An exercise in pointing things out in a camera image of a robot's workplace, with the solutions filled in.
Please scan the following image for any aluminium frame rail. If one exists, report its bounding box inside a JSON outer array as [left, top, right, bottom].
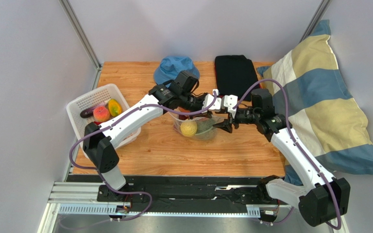
[[59, 0, 102, 70]]

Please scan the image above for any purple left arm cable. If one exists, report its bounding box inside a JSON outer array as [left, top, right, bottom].
[[69, 90, 219, 224]]

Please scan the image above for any clear dotted zip top bag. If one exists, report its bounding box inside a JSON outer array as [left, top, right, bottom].
[[170, 113, 224, 141]]

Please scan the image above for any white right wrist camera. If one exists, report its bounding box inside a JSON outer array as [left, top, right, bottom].
[[221, 95, 238, 118]]

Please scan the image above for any blue bucket hat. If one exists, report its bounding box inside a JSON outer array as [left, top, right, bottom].
[[153, 56, 201, 84]]

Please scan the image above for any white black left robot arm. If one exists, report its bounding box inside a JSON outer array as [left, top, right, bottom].
[[81, 71, 219, 191]]

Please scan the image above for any yellow toy lemon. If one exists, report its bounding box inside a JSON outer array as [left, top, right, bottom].
[[180, 120, 197, 137]]

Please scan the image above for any green netted toy melon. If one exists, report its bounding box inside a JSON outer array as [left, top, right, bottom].
[[196, 118, 217, 135]]

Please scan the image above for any black folded cloth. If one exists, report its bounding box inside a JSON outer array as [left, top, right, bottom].
[[214, 55, 258, 98]]

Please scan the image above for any striped blue yellow pillow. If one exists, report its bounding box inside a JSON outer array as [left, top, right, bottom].
[[257, 20, 373, 175]]

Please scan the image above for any yellow green toy mango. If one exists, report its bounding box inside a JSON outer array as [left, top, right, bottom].
[[107, 99, 123, 117]]

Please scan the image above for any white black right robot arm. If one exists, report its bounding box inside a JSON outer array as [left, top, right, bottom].
[[205, 89, 351, 227]]

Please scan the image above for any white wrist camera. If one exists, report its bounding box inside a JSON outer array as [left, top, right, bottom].
[[221, 95, 238, 118], [203, 89, 221, 112]]

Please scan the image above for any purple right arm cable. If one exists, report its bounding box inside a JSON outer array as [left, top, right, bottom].
[[232, 78, 343, 231]]

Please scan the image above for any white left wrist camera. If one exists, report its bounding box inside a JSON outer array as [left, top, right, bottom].
[[203, 89, 221, 112]]

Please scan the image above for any purple toy eggplant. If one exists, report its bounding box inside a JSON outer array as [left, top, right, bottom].
[[80, 104, 103, 118]]

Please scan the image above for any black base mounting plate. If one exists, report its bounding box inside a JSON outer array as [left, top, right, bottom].
[[97, 176, 283, 214]]

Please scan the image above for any pink toy peach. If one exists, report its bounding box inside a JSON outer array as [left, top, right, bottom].
[[93, 106, 111, 122]]

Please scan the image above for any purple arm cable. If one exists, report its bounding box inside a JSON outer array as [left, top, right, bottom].
[[69, 90, 219, 224], [232, 78, 343, 231]]

